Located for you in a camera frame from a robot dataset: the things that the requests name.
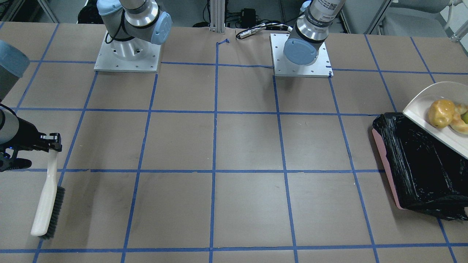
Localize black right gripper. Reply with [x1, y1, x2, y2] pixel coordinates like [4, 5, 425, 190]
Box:
[0, 117, 62, 172]

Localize white hand brush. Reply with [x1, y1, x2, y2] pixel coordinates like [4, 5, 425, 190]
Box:
[30, 150, 65, 240]

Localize white plastic dustpan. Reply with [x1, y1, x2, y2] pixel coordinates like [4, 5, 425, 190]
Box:
[403, 81, 468, 158]

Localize yellow toy potato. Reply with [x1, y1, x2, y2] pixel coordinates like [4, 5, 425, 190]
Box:
[427, 99, 455, 129]

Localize yellow green sponge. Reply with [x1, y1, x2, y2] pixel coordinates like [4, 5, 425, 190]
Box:
[461, 112, 468, 124]

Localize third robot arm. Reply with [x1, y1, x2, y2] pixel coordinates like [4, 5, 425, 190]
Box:
[97, 0, 172, 45]

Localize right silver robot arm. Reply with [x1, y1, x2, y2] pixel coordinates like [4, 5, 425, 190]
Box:
[0, 40, 62, 172]

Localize black lined trash bin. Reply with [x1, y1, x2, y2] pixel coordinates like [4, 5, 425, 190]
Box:
[372, 112, 468, 220]

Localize metal cable connector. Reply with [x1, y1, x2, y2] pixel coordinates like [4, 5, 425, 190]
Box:
[236, 22, 283, 39]

